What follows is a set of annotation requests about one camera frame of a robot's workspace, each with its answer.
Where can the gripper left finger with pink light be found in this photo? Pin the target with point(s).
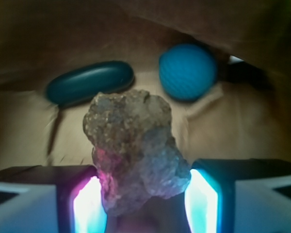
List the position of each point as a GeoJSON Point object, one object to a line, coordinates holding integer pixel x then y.
{"type": "Point", "coordinates": [51, 199]}

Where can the gripper right finger with cyan light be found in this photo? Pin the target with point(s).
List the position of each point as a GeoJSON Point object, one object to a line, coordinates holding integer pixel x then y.
{"type": "Point", "coordinates": [239, 196]}

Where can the brown rough rock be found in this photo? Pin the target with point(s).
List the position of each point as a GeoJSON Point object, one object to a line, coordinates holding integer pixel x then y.
{"type": "Point", "coordinates": [134, 150]}

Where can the brown paper bag tray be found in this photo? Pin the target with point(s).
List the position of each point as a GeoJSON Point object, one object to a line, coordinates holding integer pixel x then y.
{"type": "Point", "coordinates": [246, 115]}

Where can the dark teal oblong capsule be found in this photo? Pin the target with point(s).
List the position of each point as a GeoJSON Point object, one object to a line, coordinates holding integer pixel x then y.
{"type": "Point", "coordinates": [84, 83]}

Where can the blue textured ball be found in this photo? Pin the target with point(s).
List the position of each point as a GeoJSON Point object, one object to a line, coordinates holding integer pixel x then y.
{"type": "Point", "coordinates": [187, 71]}

